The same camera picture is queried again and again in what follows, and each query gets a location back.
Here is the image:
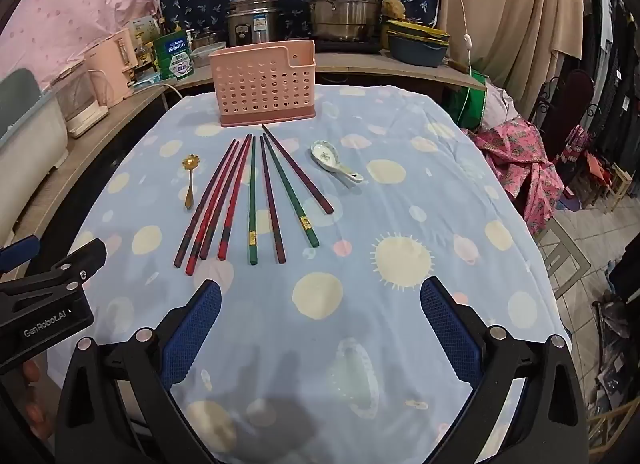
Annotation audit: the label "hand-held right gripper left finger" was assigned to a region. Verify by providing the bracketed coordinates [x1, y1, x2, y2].
[54, 279, 223, 464]

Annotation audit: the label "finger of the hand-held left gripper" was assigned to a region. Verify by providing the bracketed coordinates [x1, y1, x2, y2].
[0, 235, 42, 275]
[0, 238, 108, 316]

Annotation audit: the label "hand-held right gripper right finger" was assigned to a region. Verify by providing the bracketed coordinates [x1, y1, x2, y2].
[420, 275, 588, 464]

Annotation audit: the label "red and black chopstick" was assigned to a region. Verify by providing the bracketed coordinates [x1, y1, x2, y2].
[185, 142, 241, 277]
[199, 135, 250, 261]
[217, 136, 254, 261]
[173, 139, 237, 268]

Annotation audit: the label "green chopstick gold label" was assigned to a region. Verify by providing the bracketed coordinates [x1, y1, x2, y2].
[262, 133, 321, 249]
[247, 135, 259, 265]

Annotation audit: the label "gold flower spoon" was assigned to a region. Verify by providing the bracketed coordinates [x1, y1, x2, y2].
[181, 154, 199, 210]

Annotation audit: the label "dark purple chopstick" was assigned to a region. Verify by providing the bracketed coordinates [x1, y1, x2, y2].
[258, 135, 287, 265]
[261, 124, 335, 215]

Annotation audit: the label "white ceramic soup spoon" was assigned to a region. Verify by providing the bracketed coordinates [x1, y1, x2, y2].
[310, 140, 365, 185]

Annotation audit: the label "pink perforated utensil basket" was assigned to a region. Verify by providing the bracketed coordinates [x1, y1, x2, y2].
[208, 39, 318, 128]

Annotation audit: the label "person's left hand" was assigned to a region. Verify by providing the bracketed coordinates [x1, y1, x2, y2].
[20, 358, 57, 440]

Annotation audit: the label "white storage bin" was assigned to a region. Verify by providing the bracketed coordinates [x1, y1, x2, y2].
[0, 68, 70, 185]

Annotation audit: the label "light blue printed tablecloth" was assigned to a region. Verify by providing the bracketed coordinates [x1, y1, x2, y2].
[47, 84, 571, 464]

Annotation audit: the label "wood grain side table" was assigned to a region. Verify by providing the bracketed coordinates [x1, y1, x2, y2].
[0, 86, 173, 255]

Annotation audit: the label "pink floral cloth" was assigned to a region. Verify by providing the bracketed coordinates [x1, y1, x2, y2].
[462, 116, 568, 237]

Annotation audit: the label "pink electric kettle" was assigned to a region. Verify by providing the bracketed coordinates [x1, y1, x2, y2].
[85, 26, 140, 107]

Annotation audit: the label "green milk powder can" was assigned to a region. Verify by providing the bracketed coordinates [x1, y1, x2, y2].
[153, 33, 197, 82]

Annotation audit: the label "green bag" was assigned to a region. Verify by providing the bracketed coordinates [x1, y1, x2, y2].
[446, 69, 488, 127]

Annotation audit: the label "clear food container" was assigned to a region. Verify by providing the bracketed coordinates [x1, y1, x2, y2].
[191, 44, 226, 69]

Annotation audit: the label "white printed carton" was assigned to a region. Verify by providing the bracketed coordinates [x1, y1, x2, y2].
[131, 15, 157, 52]

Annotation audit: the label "pink spotted cloth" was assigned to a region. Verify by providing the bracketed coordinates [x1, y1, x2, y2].
[0, 0, 201, 90]

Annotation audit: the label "small lidded steel pot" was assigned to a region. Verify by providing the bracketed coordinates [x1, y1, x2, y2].
[191, 26, 221, 50]

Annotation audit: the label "dark blue bowl yellow rim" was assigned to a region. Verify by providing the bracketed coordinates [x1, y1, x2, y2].
[386, 29, 451, 45]
[387, 36, 449, 68]

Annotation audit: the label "beige kitchen counter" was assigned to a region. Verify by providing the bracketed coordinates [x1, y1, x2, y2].
[175, 51, 488, 92]

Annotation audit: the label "steel rice cooker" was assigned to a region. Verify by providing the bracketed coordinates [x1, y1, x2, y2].
[226, 0, 285, 50]

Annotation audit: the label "hanging clothes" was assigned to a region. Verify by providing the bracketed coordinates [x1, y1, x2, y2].
[575, 0, 640, 175]

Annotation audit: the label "beige curtain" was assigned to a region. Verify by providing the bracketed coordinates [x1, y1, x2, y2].
[437, 0, 586, 110]

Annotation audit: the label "stainless steel steamer pot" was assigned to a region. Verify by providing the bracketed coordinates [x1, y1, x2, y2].
[305, 0, 396, 42]

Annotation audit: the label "white power cable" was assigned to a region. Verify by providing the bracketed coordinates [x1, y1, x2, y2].
[132, 81, 183, 100]

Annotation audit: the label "white cord with switch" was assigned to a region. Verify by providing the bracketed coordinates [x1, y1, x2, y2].
[447, 0, 488, 155]

